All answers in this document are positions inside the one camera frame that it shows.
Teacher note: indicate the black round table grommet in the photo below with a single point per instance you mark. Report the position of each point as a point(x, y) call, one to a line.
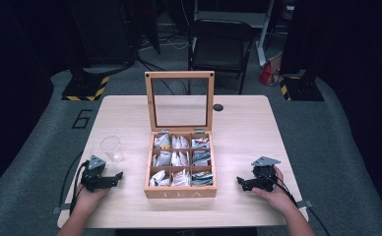
point(218, 107)

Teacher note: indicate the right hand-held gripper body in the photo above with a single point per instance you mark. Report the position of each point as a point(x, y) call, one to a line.
point(264, 172)

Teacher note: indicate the red bag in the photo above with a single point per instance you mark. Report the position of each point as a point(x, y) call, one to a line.
point(269, 72)

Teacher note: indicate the grey table clamp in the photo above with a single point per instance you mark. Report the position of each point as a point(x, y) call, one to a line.
point(61, 208)
point(305, 204)

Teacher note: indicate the person's right hand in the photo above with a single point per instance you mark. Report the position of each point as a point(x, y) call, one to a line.
point(277, 193)

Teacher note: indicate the wooden tea box with lid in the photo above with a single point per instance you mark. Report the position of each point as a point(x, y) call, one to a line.
point(179, 191)

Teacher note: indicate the clear glass cup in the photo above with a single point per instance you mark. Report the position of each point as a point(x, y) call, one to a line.
point(112, 149)

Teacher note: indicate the black yellow striped stand base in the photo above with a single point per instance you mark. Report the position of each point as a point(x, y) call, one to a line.
point(85, 88)
point(302, 90)

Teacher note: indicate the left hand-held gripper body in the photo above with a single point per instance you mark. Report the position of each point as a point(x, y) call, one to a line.
point(92, 170)

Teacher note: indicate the person's left hand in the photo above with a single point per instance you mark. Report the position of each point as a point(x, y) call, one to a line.
point(90, 196)

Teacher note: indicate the black folding chair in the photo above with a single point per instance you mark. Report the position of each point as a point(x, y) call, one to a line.
point(218, 49)

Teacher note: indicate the group of assorted tea bags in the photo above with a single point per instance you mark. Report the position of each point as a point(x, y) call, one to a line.
point(179, 159)

